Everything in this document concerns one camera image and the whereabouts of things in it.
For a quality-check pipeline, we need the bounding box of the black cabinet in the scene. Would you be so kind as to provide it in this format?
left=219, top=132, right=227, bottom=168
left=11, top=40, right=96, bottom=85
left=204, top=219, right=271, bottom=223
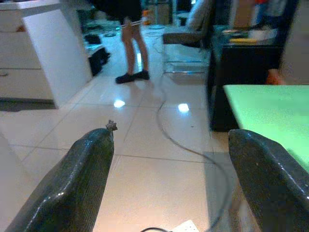
left=207, top=24, right=290, bottom=132

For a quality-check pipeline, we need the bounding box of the small orange object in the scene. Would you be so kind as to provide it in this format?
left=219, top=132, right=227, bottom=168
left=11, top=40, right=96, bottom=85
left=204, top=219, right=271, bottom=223
left=267, top=70, right=285, bottom=85

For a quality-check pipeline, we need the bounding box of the small grey scrap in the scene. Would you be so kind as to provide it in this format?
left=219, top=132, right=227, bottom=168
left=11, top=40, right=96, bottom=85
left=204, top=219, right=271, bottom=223
left=105, top=119, right=118, bottom=132

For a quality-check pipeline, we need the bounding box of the grey chair with chrome frame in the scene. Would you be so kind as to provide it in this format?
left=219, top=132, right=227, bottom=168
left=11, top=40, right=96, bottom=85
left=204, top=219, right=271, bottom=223
left=162, top=0, right=215, bottom=75

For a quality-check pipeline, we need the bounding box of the flat yellow object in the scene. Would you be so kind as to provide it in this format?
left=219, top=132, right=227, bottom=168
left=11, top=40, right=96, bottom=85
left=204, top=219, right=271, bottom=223
left=229, top=37, right=258, bottom=44

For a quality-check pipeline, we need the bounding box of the black bag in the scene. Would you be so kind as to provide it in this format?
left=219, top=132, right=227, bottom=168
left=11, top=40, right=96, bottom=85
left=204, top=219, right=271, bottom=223
left=88, top=47, right=112, bottom=77

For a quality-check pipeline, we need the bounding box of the green table cover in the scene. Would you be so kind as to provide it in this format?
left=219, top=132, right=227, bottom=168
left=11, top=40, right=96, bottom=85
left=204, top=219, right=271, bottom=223
left=223, top=84, right=309, bottom=174

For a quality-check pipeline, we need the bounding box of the thick grey floor cable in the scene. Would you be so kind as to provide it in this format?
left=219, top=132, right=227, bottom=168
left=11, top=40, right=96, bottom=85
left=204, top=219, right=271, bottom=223
left=154, top=77, right=234, bottom=232

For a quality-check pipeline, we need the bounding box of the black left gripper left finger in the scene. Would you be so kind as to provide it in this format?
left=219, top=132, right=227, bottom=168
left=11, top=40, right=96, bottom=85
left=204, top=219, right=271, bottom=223
left=4, top=127, right=115, bottom=232

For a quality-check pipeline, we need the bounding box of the white counter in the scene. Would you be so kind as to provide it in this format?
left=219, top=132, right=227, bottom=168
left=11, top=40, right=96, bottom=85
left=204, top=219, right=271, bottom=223
left=0, top=0, right=94, bottom=109

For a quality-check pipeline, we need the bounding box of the brown cardboard box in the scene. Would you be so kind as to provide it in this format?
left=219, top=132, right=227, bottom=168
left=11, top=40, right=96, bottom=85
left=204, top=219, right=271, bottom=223
left=231, top=0, right=256, bottom=29

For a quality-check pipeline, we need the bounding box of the person in black shorts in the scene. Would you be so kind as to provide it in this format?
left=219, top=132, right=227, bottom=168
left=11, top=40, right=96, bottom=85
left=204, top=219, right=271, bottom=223
left=90, top=0, right=151, bottom=85

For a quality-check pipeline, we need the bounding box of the black cable loop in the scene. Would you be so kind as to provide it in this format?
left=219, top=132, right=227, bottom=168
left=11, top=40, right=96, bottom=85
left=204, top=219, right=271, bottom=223
left=140, top=226, right=174, bottom=232

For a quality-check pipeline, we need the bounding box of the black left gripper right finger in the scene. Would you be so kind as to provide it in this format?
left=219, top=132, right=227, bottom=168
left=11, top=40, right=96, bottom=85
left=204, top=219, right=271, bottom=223
left=227, top=128, right=309, bottom=232

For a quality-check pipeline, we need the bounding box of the white power strip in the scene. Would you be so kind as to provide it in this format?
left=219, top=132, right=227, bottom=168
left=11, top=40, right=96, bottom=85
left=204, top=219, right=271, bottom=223
left=172, top=219, right=201, bottom=232

